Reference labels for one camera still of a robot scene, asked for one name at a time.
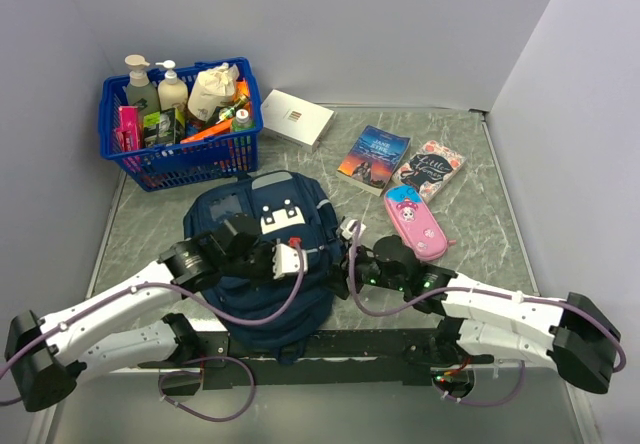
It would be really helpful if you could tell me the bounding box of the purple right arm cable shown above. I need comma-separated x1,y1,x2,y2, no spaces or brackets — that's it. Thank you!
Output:
347,221,628,409

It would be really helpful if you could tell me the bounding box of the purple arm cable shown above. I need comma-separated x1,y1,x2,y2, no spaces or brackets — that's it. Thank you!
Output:
347,221,628,409
0,241,307,423

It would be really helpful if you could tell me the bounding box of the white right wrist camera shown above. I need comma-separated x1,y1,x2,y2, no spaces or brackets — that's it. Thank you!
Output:
337,217,366,241

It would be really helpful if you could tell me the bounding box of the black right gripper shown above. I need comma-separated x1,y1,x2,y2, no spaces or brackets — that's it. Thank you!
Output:
318,239,407,300

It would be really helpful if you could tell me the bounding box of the cream pump bottle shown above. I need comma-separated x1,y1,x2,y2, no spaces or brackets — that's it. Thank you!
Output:
157,60,189,113

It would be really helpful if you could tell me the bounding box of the navy blue student backpack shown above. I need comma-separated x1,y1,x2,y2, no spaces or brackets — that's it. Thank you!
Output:
183,171,346,364

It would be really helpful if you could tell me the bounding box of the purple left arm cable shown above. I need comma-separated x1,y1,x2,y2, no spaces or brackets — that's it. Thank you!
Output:
0,241,307,423

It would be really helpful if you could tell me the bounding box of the pink box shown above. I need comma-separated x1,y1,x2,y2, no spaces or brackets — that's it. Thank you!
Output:
115,106,142,152

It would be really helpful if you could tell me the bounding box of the white paperback book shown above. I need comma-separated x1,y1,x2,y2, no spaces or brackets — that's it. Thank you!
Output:
260,90,335,153

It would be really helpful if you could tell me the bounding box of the Little Women floral book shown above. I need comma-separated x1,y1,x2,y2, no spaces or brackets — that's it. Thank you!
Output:
392,140,466,203

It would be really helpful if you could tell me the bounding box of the green black box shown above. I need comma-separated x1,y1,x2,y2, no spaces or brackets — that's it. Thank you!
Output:
142,108,185,148

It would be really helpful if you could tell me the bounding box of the Jane Eyre blue book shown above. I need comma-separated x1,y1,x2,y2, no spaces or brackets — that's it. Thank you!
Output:
336,125,411,197

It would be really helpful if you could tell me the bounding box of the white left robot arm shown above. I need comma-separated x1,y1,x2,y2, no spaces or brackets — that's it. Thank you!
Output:
1,214,304,412

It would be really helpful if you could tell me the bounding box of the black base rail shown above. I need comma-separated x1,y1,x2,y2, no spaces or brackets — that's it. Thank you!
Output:
137,326,496,397

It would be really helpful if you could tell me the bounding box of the grey-green pump bottle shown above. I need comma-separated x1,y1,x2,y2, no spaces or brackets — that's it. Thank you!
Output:
125,54,160,119

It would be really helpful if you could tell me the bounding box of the green bottle white cap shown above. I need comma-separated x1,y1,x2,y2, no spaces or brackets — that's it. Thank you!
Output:
231,109,254,132

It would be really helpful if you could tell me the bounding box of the beige paper bag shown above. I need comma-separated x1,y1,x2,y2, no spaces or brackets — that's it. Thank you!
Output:
187,62,239,121

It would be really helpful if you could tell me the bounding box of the pink pencil case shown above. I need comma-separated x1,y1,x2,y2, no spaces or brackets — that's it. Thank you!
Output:
384,185,456,262

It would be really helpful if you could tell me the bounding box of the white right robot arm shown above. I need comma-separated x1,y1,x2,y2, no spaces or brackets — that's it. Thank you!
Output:
340,235,627,394

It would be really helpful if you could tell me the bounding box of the blue plastic basket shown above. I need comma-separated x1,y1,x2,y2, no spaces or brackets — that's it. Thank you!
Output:
97,57,263,192

